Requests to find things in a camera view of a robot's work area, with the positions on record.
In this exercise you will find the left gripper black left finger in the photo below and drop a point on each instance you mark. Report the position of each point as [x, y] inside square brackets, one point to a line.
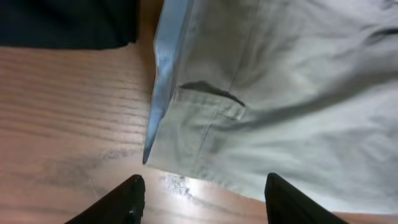
[123, 205]

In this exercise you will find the khaki green shorts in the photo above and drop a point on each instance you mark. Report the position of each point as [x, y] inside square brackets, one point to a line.
[303, 88]

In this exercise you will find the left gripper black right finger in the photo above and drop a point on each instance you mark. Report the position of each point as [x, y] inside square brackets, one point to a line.
[285, 204]

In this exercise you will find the black folded garment left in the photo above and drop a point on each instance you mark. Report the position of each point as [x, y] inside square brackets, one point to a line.
[69, 24]

